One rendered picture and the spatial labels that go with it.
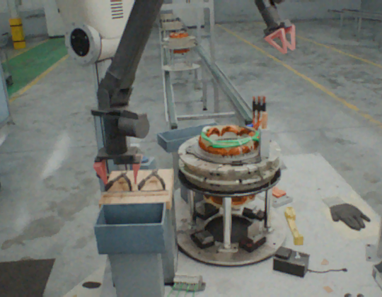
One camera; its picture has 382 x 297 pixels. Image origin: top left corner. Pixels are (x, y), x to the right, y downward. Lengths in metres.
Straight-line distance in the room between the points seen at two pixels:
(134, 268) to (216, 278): 0.29
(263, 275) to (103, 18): 0.95
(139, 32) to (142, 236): 0.48
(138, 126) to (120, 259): 0.34
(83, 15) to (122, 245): 0.75
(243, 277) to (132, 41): 0.74
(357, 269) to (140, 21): 0.94
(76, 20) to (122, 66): 0.46
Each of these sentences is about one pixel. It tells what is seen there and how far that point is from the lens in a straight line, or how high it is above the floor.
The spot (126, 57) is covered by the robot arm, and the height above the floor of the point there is 1.43.
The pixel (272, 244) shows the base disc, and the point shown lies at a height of 0.80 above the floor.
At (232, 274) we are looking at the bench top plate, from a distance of 1.26.
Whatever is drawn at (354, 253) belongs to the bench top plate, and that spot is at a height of 0.78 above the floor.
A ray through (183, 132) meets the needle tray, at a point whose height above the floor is 1.05.
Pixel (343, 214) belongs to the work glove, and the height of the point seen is 0.80.
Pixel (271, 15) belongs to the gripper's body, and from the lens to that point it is 1.38.
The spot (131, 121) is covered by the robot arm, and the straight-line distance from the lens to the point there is 1.00.
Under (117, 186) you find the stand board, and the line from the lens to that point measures 1.17.
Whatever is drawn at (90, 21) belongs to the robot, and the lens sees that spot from 1.38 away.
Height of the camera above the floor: 1.58
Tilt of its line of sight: 22 degrees down
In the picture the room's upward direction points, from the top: 3 degrees counter-clockwise
